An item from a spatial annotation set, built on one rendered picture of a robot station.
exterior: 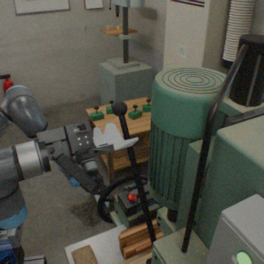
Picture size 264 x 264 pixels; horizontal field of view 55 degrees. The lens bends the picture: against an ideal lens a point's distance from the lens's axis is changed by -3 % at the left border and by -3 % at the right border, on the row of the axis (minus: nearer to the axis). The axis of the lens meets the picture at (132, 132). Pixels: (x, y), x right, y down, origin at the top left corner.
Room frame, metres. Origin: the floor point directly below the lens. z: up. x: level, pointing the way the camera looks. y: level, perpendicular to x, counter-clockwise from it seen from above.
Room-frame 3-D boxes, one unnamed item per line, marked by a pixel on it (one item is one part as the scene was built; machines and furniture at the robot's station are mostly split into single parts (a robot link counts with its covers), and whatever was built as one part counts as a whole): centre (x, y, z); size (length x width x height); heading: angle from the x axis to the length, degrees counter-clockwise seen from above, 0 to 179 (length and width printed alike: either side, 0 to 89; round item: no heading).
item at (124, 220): (0.67, -0.02, 0.92); 0.15 x 0.13 x 0.09; 116
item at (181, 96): (0.51, -0.13, 1.35); 0.18 x 0.18 x 0.31
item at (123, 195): (0.67, -0.02, 0.99); 0.13 x 0.11 x 0.06; 116
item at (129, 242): (0.54, -0.06, 0.93); 0.18 x 0.02 x 0.05; 116
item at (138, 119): (2.06, 0.03, 0.32); 0.66 x 0.57 x 0.64; 114
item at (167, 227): (0.49, -0.14, 1.03); 0.14 x 0.07 x 0.09; 26
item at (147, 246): (0.52, -0.12, 0.93); 0.24 x 0.02 x 0.06; 116
